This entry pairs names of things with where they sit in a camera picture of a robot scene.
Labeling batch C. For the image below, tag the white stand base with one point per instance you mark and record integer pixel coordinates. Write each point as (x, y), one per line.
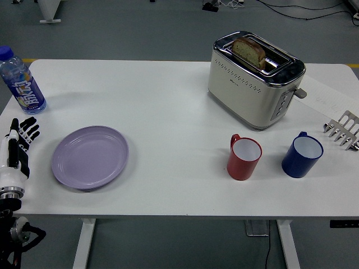
(49, 11)

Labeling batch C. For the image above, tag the red mug white inside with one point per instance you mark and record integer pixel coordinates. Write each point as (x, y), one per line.
(239, 168)

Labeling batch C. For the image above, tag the metal toast rack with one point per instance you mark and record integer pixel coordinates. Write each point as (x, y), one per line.
(346, 127)

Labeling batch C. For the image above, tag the brown bread slice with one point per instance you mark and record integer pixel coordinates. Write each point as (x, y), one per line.
(248, 51)

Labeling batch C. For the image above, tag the blue labelled drink bottle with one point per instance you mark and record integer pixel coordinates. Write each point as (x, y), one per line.
(23, 87)

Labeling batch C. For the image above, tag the purple round plate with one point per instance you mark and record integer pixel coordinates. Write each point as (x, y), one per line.
(89, 158)

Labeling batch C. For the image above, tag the white paper sheet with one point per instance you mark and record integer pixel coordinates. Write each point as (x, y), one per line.
(322, 95)

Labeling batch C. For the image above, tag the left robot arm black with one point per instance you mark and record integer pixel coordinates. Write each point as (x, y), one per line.
(11, 207)

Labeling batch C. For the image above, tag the black device on floor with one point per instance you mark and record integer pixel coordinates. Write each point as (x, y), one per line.
(210, 7)

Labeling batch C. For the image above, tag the blue mug white inside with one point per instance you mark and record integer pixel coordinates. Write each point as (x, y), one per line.
(296, 165)

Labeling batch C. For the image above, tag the white table leg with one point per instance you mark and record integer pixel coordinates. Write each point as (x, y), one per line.
(289, 243)
(84, 243)

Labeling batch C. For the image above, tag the cream and chrome toaster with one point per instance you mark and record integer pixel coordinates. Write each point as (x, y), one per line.
(241, 95)

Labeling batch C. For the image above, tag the black table control panel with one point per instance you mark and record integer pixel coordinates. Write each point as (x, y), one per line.
(343, 223)

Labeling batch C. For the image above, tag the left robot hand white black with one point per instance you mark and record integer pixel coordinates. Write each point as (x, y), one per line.
(8, 175)

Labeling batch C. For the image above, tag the grey bracket under table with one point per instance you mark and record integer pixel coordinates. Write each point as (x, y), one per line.
(256, 228)

